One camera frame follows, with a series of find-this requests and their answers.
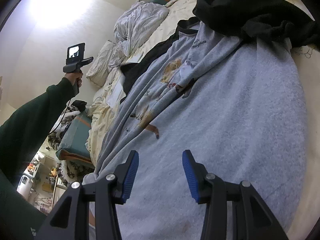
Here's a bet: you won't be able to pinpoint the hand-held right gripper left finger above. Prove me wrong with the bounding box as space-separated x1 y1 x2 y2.
34 150 139 240

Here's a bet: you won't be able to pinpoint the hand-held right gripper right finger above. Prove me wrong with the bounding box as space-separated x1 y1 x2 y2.
182 150 289 240

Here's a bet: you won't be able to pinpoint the grey shorts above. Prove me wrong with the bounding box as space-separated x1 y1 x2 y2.
82 16 300 240

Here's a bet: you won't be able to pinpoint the person's left forearm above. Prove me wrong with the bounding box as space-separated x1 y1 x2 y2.
0 77 78 240

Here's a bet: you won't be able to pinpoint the person's left hand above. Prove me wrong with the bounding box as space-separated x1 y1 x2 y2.
64 70 83 95

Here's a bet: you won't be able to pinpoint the pale patterned pillow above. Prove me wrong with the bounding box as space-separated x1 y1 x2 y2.
86 40 125 87

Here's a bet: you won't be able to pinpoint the person's left leg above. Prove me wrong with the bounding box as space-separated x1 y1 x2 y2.
89 200 97 232

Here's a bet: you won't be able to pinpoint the bright ceiling lamp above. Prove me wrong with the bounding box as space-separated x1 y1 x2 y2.
27 0 98 30

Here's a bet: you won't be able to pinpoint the yellow cartoon-print bed sheet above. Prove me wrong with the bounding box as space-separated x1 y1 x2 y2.
86 0 317 170

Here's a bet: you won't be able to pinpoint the teal orange-striped mattress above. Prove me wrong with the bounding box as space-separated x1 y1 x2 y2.
55 0 194 169

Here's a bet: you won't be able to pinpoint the grey crumpled quilt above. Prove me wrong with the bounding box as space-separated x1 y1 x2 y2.
113 1 170 56

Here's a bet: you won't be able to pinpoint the white kitchen appliance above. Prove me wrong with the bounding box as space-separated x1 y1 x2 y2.
16 174 33 196

